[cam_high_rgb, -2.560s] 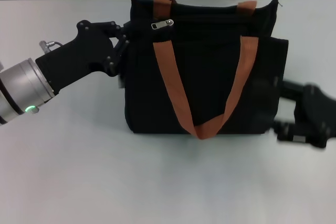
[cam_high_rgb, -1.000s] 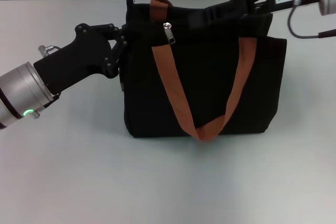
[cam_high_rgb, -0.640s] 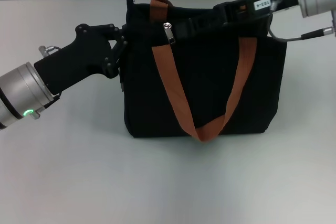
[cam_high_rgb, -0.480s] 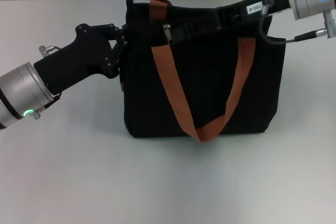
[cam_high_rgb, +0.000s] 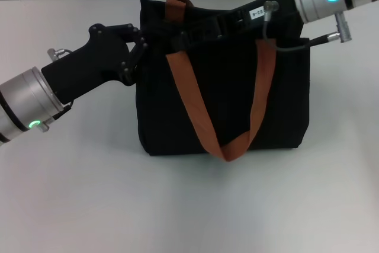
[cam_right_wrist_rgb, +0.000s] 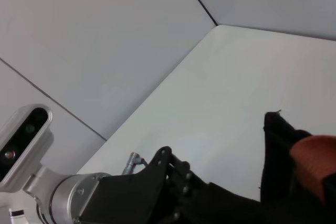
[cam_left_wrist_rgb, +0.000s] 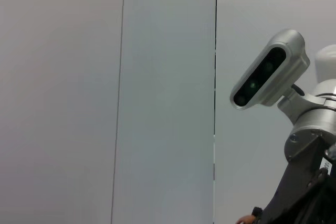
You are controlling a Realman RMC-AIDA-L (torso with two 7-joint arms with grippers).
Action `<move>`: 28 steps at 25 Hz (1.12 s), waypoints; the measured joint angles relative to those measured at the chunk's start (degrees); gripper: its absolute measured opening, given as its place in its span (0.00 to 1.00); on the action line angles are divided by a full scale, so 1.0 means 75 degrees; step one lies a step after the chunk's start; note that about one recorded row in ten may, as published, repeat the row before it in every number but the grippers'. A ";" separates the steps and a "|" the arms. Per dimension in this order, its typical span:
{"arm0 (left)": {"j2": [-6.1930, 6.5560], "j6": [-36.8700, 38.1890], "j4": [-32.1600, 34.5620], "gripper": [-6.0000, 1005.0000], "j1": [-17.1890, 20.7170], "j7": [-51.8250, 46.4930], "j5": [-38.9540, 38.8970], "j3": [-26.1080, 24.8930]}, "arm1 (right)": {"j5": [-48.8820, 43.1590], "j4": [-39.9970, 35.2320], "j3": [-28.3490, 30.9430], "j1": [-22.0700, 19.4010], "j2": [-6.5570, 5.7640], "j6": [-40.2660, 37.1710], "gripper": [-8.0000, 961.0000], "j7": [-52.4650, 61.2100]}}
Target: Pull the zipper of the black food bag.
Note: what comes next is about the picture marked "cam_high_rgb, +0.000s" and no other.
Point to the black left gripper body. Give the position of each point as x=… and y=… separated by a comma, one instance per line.
x=91, y=63

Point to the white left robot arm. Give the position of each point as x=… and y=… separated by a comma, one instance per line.
x=26, y=99

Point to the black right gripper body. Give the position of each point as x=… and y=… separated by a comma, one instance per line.
x=275, y=19

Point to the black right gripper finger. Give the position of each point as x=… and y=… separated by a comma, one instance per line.
x=205, y=25

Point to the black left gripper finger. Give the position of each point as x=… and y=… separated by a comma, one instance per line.
x=136, y=59
x=142, y=33
x=182, y=41

